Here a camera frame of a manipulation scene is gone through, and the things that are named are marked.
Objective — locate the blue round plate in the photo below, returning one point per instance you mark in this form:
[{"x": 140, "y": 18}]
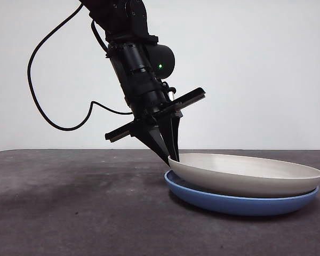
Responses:
[{"x": 229, "y": 206}]

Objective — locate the white round plate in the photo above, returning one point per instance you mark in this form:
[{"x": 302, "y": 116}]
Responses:
[{"x": 242, "y": 176}]

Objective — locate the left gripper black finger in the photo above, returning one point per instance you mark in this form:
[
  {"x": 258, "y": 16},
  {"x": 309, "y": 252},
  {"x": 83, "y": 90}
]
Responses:
[
  {"x": 152, "y": 138},
  {"x": 173, "y": 133}
]

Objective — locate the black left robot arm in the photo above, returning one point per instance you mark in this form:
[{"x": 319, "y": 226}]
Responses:
[{"x": 133, "y": 34}]

